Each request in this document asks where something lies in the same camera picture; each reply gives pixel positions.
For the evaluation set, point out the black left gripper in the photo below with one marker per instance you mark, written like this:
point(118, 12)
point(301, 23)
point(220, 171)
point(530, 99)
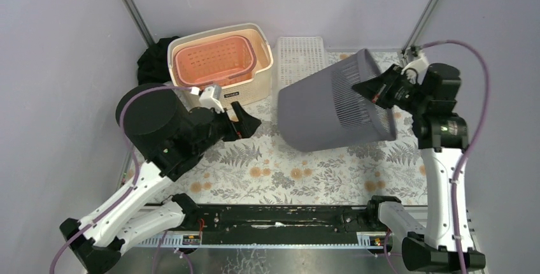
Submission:
point(232, 123)

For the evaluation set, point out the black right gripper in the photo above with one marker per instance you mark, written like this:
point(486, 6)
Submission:
point(379, 88)

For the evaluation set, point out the grey mesh waste bin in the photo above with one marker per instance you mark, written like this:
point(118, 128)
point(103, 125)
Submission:
point(322, 111)

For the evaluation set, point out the cream plastic storage basket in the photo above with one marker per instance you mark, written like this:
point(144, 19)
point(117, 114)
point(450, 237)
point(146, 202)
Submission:
point(250, 88)

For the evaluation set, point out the pink plastic basket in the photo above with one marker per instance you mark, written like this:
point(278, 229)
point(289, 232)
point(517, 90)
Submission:
point(217, 61)

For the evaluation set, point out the white perforated plastic basket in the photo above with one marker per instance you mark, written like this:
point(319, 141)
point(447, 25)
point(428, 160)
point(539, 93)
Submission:
point(299, 57)

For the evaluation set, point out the large black round bin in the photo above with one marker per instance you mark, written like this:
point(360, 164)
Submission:
point(158, 124)

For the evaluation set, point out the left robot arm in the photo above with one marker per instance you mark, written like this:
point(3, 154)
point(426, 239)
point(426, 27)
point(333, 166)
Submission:
point(102, 237)

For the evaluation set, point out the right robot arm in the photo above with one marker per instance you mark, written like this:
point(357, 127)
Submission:
point(444, 244)

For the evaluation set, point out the black cloth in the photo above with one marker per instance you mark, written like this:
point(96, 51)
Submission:
point(152, 65)

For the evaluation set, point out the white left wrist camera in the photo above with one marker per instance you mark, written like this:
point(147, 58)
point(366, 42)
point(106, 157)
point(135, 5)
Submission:
point(209, 98)

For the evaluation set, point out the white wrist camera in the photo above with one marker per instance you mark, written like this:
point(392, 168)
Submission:
point(209, 98)
point(415, 63)

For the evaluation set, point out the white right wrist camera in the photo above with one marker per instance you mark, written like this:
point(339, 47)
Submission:
point(415, 63)

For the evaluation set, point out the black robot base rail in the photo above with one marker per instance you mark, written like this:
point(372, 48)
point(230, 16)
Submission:
point(282, 225)

